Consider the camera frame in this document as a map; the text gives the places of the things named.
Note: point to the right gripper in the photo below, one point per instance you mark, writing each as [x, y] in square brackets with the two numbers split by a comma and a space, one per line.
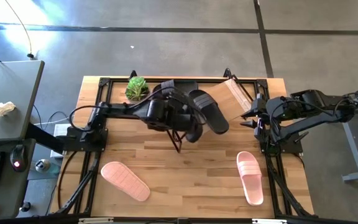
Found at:
[262, 116]

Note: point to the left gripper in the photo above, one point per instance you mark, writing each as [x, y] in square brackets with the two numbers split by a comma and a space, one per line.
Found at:
[180, 115]

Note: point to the black rubber slide sandal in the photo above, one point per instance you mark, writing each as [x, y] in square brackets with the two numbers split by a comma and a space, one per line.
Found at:
[168, 87]
[213, 118]
[194, 135]

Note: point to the potted plant white patterned pot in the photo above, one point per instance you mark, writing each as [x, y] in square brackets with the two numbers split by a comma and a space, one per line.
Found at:
[137, 88]

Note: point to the pink rubber slide sandal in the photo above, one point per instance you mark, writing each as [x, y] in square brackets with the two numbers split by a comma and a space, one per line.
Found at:
[124, 180]
[250, 177]

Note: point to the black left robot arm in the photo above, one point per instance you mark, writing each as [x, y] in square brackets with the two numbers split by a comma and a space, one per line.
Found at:
[120, 109]

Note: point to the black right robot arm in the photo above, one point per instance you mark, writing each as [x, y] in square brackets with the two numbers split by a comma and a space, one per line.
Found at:
[315, 116]

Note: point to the white power strip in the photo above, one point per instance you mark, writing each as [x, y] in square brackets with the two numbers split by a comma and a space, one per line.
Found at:
[61, 130]

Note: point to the silver round can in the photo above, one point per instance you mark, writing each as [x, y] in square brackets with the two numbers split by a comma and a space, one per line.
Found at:
[42, 165]

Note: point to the black computer mouse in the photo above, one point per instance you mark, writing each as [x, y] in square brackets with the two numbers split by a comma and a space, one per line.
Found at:
[18, 157]

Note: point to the grey desk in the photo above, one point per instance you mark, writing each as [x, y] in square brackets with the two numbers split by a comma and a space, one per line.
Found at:
[11, 87]

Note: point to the crumpled white tissue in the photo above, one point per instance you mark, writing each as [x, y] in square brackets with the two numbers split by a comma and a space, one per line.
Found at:
[2, 109]

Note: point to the black round knob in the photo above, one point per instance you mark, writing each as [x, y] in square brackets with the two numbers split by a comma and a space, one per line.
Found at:
[25, 207]

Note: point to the dark desk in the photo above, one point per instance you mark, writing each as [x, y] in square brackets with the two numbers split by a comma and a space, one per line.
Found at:
[8, 196]

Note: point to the wooden shelf black metal frame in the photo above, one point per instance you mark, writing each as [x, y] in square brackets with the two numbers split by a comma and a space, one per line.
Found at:
[228, 99]

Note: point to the black aluminium rig frame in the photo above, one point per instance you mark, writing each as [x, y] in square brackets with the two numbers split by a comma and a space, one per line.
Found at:
[117, 80]

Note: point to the silver bracket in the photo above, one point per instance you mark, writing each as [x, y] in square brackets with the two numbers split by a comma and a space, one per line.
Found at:
[95, 221]
[269, 221]

